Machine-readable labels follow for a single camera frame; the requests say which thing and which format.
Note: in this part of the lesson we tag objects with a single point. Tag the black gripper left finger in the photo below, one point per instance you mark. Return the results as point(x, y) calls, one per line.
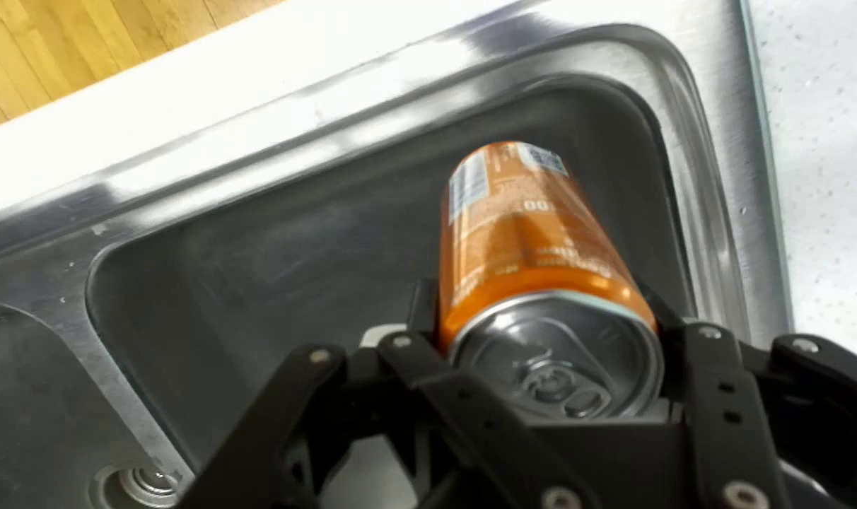
point(485, 442)

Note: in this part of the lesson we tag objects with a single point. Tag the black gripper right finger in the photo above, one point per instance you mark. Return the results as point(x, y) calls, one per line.
point(738, 426)

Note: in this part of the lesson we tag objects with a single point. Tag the orange aluminium drink can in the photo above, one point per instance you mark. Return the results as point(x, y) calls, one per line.
point(521, 244)

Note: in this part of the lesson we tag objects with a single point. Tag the stainless steel double sink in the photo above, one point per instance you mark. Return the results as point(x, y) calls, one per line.
point(257, 264)

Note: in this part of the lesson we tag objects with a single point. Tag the metal sink drain strainer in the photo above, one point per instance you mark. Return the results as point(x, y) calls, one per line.
point(140, 484)

